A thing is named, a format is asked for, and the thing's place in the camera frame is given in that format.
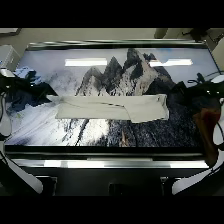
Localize beige trousers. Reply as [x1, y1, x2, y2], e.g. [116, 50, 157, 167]
[45, 93, 170, 124]

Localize black garment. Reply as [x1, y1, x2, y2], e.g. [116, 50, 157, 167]
[165, 80, 222, 115]

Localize dark blue garment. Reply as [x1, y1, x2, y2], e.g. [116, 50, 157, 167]
[5, 81, 58, 112]

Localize light blue garment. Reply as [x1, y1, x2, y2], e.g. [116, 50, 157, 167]
[13, 65, 43, 86]

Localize brown garment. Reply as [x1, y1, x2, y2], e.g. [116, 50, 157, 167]
[192, 107, 222, 168]

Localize silver frame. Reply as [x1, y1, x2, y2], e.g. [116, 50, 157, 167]
[3, 150, 211, 197]

